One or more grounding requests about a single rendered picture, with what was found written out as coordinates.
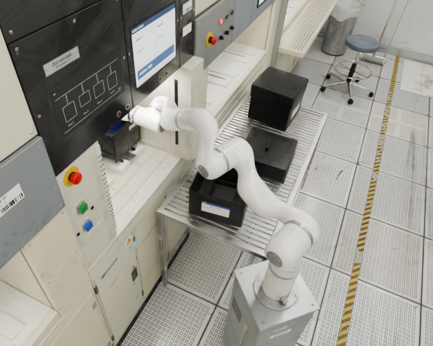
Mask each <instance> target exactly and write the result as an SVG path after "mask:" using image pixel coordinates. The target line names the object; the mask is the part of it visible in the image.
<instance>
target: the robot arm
mask: <svg viewBox="0 0 433 346"><path fill-rule="evenodd" d="M121 120H124V121H130V122H131V123H134V124H137V125H138V126H141V127H144V128H146V129H149V130H152V131H153V132H156V133H158V134H162V133H163V132H164V131H165V130H172V131H186V132H195V134H196V136H197V152H196V167H197V170H198V172H199V173H200V175H202V177H204V178H206V179H210V180H213V179H216V178H219V177H220V176H222V175H223V174H225V173H226V172H228V171H229V170H231V169H232V168H234V169H235V170H236V171H237V173H238V183H237V191H238V194H239V196H240V197H241V198H242V199H243V200H244V202H245V203H246V204H247V206H248V207H249V208H250V209H251V210H252V211H253V212H254V213H256V214H257V215H259V216H261V217H264V218H273V219H277V220H279V221H281V223H283V224H284V226H283V227H282V228H281V229H280V230H279V231H278V232H277V233H276V234H275V235H273V236H272V238H271V239H270V240H269V241H268V243H267V245H266V247H265V257H266V258H267V259H268V260H269V264H268V267H267V268H266V269H265V270H262V271H261V272H259V274H257V276H256V278H255V280H254V292H255V295H256V297H257V299H258V300H259V301H260V302H261V303H262V304H263V305H264V306H266V307H267V308H270V309H272V310H286V309H287V308H290V307H291V306H292V305H293V304H294V303H295V302H296V300H297V298H298V285H297V283H296V278H297V276H298V273H299V272H300V269H301V266H302V257H303V256H304V255H305V254H306V252H307V251H308V250H309V249H310V248H311V247H312V246H313V245H314V244H315V243H316V242H317V241H318V239H319V237H320V226H319V224H318V222H317V221H316V220H315V218H313V217H312V216H311V215H309V214H308V213H306V212H305V211H303V210H301V209H298V208H296V207H294V206H291V205H289V204H287V203H285V202H284V201H282V200H281V199H279V198H278V197H277V196H276V195H275V194H274V193H273V192H272V191H271V190H270V189H269V188H268V186H266V184H265V183H264V182H263V181H262V179H261V178H260V176H259V175H258V173H257V171H256V168H255V163H254V153H253V150H252V147H251V146H250V145H249V144H248V142H246V140H244V139H242V138H239V137H234V138H231V139H228V140H227V141H224V142H223V143H221V144H220V145H218V146H217V147H215V148H214V144H215V141H216V139H217V136H218V133H219V125H218V123H217V120H216V119H215V117H214V115H213V114H212V113H211V112H210V111H209V110H207V109H205V108H178V107H177V105H176V104H175V102H174V101H173V100H172V99H170V98H169V97H166V96H159V97H155V98H154V99H153V101H152V102H151V103H150V105H149V106H148V107H147V108H144V107H142V106H139V105H137V106H136V107H135V108H134V109H133V110H132V111H131V112H129V113H128V114H127V115H126V116H125V117H123V118H122V119H121Z"/></svg>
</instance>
